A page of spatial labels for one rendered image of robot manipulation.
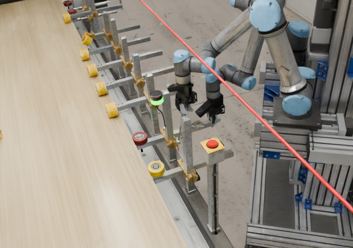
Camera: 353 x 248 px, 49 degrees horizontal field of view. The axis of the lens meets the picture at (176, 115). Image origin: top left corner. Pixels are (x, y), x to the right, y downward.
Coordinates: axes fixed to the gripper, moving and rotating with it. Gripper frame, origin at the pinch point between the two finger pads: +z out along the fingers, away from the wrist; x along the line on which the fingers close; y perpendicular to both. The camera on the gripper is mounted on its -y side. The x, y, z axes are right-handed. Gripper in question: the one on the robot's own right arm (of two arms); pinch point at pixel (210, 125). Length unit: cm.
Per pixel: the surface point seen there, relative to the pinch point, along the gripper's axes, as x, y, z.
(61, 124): 30, -78, -9
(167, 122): -5.8, -26.9, -16.7
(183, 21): 317, 113, 84
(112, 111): 21, -50, -14
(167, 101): -5.8, -25.8, -29.8
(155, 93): -3.9, -30.5, -35.0
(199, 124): -1.9, -7.6, -5.0
